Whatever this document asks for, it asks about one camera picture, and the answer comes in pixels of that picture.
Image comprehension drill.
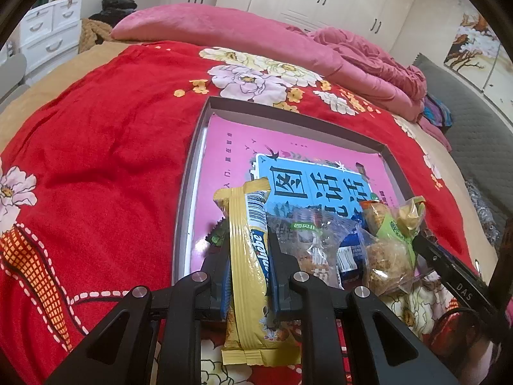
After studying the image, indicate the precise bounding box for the mauve cloth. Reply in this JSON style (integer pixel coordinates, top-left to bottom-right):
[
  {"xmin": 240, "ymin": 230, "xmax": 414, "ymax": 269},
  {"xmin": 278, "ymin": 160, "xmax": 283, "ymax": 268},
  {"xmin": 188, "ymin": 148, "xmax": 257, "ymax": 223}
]
[{"xmin": 417, "ymin": 116, "xmax": 452, "ymax": 151}]

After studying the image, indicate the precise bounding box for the black green snack packet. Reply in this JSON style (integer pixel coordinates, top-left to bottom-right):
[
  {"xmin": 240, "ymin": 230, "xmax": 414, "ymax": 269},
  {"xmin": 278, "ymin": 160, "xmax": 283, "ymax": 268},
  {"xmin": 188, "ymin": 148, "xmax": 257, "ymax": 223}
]
[{"xmin": 204, "ymin": 217, "xmax": 231, "ymax": 248}]

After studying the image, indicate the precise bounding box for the cardboard box tray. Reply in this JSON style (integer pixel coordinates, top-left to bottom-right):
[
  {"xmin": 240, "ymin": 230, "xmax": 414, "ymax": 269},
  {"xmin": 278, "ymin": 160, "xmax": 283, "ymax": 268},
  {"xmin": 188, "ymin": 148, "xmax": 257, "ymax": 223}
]
[{"xmin": 172, "ymin": 96, "xmax": 416, "ymax": 289}]

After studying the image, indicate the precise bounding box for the colourful cloth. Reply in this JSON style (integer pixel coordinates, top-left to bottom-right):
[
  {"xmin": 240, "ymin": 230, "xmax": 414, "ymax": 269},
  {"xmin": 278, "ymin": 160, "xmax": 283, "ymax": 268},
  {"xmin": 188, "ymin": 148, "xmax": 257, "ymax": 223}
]
[{"xmin": 423, "ymin": 94, "xmax": 456, "ymax": 129}]

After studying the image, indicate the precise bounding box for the crumpled pink quilt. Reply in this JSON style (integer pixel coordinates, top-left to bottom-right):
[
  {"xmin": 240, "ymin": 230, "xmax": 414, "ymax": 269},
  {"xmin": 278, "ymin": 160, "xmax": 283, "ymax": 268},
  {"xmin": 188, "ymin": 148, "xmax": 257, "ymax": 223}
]
[{"xmin": 308, "ymin": 26, "xmax": 428, "ymax": 122}]

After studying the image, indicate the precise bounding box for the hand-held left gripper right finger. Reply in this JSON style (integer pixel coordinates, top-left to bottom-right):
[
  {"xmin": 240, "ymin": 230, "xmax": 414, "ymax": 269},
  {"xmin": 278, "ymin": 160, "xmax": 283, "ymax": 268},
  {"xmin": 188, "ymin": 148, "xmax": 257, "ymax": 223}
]
[{"xmin": 266, "ymin": 228, "xmax": 459, "ymax": 385}]

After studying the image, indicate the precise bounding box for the pink book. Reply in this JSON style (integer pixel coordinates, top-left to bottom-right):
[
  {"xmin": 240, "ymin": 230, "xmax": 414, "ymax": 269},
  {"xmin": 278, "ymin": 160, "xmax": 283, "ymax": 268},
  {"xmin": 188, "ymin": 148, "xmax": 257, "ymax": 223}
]
[{"xmin": 188, "ymin": 114, "xmax": 405, "ymax": 273}]

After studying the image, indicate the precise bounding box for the yellow wafer packet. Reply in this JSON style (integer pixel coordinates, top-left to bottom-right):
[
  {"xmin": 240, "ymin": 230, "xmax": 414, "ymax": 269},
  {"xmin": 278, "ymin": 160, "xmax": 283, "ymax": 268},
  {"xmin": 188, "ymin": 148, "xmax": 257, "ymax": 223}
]
[{"xmin": 212, "ymin": 176, "xmax": 304, "ymax": 368}]

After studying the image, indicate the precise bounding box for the white wardrobe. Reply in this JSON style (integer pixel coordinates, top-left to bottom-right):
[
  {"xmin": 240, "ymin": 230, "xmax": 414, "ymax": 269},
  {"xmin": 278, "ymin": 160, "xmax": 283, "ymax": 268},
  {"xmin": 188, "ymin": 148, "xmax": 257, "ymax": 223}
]
[{"xmin": 214, "ymin": 0, "xmax": 421, "ymax": 55}]

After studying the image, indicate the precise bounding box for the black cable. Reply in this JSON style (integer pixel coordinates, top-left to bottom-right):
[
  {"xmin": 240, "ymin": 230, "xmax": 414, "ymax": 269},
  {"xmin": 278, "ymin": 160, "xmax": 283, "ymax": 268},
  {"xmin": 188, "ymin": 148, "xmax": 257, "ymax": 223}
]
[{"xmin": 431, "ymin": 307, "xmax": 498, "ymax": 354}]

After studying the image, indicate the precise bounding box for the blue biscuit packet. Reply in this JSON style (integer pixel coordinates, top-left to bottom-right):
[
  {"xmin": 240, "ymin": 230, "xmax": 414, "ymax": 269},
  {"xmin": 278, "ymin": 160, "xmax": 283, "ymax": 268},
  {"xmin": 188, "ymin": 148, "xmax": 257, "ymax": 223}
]
[{"xmin": 336, "ymin": 218, "xmax": 368, "ymax": 284}]

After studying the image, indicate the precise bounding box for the light green cake packet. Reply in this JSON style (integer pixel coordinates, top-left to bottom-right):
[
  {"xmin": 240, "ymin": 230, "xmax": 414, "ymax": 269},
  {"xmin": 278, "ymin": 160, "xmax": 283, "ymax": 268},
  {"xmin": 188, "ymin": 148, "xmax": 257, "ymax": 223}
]
[{"xmin": 357, "ymin": 196, "xmax": 428, "ymax": 296}]

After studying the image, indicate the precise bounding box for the orange cracker packet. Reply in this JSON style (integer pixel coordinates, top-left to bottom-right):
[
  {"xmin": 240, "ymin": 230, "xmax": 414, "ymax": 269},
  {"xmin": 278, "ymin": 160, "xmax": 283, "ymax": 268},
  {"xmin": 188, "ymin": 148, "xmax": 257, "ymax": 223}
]
[{"xmin": 358, "ymin": 200, "xmax": 396, "ymax": 237}]

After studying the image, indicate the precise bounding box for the dark clothes pile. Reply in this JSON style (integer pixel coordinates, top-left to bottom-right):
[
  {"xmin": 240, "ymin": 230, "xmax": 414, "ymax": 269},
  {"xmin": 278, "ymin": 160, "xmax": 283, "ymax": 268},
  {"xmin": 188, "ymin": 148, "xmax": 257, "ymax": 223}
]
[{"xmin": 100, "ymin": 0, "xmax": 139, "ymax": 13}]

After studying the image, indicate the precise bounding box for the white drawer cabinet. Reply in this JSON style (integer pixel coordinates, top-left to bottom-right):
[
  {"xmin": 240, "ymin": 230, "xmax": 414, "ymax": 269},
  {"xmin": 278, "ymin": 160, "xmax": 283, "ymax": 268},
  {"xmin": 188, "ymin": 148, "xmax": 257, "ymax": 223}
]
[{"xmin": 20, "ymin": 0, "xmax": 83, "ymax": 87}]

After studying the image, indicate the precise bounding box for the grey padded headboard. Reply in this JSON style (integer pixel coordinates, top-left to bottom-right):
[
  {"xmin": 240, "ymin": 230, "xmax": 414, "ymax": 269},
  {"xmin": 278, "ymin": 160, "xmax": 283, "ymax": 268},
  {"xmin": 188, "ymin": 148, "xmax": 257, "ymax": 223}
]
[{"xmin": 413, "ymin": 53, "xmax": 513, "ymax": 249}]

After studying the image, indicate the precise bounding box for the floral wall painting panel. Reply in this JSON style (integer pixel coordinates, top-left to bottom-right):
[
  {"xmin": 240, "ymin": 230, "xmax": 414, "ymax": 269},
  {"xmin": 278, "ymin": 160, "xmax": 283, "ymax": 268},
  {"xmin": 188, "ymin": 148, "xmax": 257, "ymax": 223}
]
[
  {"xmin": 483, "ymin": 44, "xmax": 513, "ymax": 118},
  {"xmin": 443, "ymin": 8, "xmax": 501, "ymax": 89}
]

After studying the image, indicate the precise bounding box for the clear pastry packet orange print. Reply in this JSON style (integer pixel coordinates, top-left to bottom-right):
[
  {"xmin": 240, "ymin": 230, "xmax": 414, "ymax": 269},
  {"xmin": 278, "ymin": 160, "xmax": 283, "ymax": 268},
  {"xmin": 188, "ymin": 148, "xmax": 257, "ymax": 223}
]
[{"xmin": 265, "ymin": 208, "xmax": 346, "ymax": 289}]

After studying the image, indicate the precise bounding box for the brown knit blanket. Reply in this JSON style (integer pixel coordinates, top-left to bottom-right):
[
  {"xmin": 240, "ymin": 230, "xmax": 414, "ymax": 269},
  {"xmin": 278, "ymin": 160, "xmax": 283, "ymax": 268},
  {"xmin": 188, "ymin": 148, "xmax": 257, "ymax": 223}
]
[{"xmin": 78, "ymin": 18, "xmax": 115, "ymax": 54}]

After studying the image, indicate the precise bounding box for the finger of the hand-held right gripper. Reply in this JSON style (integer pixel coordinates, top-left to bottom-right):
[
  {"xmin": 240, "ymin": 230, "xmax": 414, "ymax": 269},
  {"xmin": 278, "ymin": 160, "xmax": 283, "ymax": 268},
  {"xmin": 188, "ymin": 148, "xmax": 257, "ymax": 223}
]
[{"xmin": 413, "ymin": 235, "xmax": 498, "ymax": 321}]

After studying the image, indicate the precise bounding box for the red floral blanket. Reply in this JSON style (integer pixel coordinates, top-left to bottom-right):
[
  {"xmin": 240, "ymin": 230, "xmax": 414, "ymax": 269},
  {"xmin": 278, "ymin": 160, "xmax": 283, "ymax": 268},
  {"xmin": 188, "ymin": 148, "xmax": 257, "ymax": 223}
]
[{"xmin": 0, "ymin": 40, "xmax": 498, "ymax": 385}]

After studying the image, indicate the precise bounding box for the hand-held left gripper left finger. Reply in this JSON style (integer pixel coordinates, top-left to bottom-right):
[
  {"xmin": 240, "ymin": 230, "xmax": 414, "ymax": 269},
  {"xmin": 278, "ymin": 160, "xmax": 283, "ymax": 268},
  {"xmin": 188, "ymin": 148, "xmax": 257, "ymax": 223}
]
[{"xmin": 44, "ymin": 244, "xmax": 233, "ymax": 385}]

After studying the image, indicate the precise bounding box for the grey patterned cloth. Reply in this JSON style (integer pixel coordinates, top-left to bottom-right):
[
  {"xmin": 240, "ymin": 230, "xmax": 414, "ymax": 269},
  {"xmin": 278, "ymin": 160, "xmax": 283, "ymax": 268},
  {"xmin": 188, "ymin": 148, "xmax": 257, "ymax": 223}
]
[{"xmin": 465, "ymin": 180, "xmax": 501, "ymax": 245}]

